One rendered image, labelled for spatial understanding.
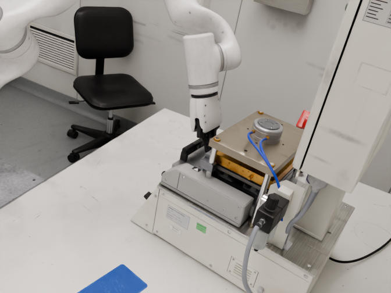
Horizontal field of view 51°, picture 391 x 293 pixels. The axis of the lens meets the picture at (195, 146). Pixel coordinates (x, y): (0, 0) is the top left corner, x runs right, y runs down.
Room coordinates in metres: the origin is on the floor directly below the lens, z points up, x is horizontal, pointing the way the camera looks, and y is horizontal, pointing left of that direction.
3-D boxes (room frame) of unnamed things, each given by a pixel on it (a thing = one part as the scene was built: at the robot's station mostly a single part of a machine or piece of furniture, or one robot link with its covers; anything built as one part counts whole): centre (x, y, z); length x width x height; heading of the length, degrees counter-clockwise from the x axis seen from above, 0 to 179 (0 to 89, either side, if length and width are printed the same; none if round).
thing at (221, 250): (0.96, -0.16, 0.84); 0.53 x 0.37 x 0.17; 62
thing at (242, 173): (0.96, -0.17, 1.07); 0.22 x 0.17 x 0.10; 152
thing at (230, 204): (0.88, -0.04, 0.96); 0.26 x 0.05 x 0.07; 62
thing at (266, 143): (0.94, -0.19, 1.08); 0.31 x 0.24 x 0.13; 152
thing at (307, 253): (0.95, -0.20, 0.93); 0.46 x 0.35 x 0.01; 62
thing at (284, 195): (0.71, -0.18, 1.05); 0.15 x 0.05 x 0.15; 152
